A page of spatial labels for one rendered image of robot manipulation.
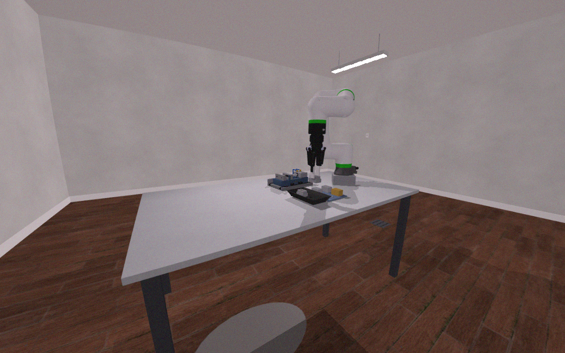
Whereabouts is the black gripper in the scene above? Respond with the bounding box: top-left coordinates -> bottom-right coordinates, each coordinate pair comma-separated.
306,135 -> 326,178

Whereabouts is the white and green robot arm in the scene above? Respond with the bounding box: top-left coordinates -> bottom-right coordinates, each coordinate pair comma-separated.
308,88 -> 359,176

